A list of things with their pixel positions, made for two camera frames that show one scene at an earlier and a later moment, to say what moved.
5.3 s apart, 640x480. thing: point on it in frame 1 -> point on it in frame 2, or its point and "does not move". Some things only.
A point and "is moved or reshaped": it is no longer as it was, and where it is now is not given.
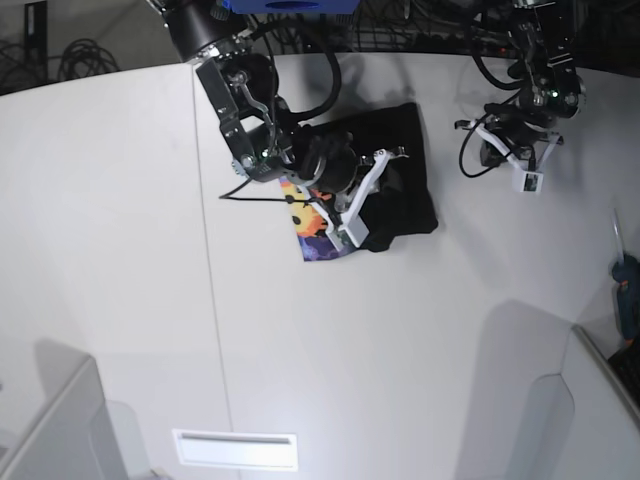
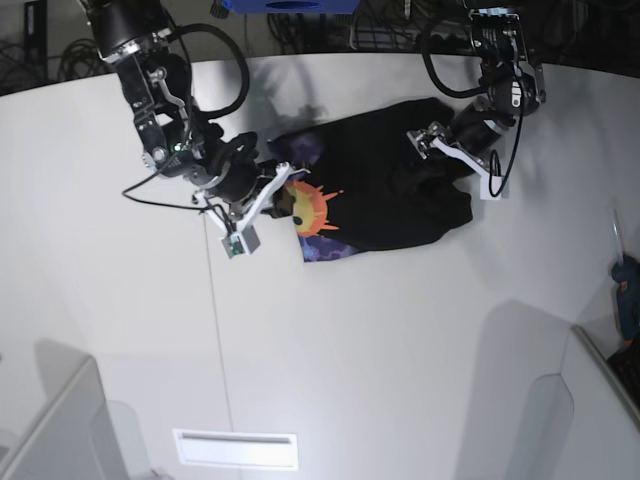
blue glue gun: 626,273 does not move
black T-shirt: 401,204 is moved or reshaped
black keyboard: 625,365 does not move
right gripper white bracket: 491,157 -> 424,139
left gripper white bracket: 381,159 -> 281,173
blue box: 264,7 does not move
